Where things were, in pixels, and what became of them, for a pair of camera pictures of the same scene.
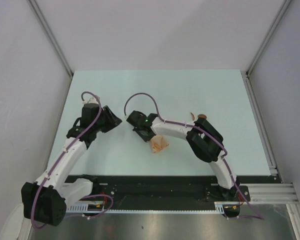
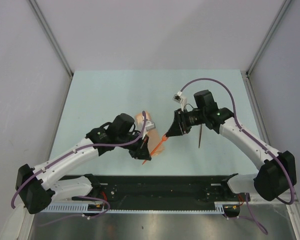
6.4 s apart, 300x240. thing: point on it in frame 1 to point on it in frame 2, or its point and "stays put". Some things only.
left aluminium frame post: x=52 y=37 stays put
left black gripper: x=115 y=122 to x=142 y=151
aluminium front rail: x=270 y=194 stays put
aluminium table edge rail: x=158 y=192 stays put
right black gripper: x=146 y=138 to x=179 y=126
